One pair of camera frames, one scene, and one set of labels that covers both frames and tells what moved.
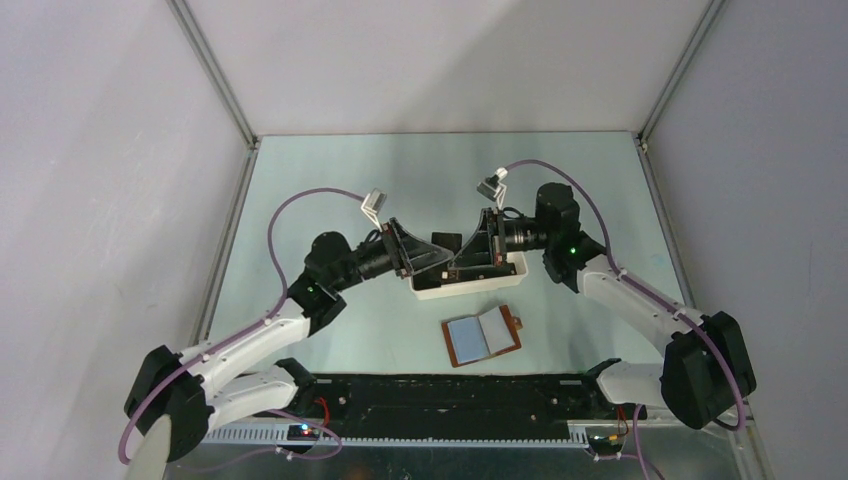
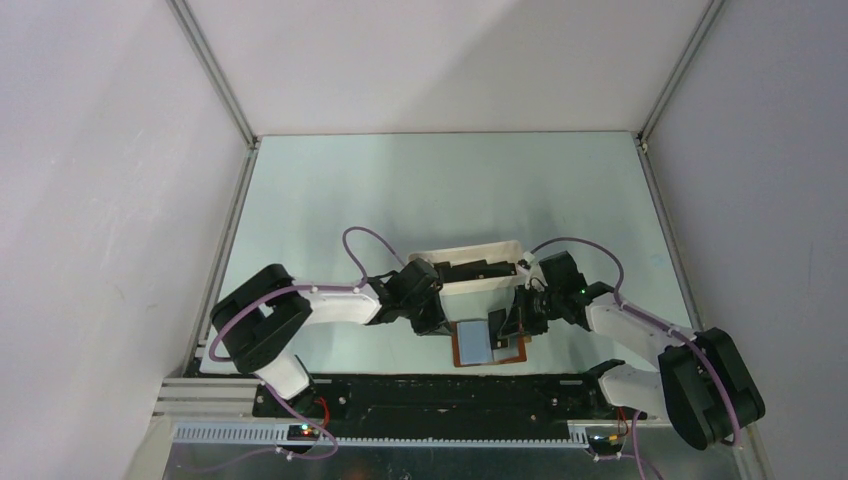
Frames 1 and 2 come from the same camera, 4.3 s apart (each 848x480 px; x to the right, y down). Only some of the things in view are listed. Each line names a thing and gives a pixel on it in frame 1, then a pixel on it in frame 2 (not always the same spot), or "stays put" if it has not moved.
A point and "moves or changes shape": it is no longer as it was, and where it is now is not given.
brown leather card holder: [473, 338] moves or changes shape
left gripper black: [406, 253] to [436, 323]
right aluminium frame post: [641, 137] stays put
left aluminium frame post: [251, 137] stays put
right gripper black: [487, 246] to [520, 322]
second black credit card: [459, 274] stays put
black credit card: [449, 241] to [496, 320]
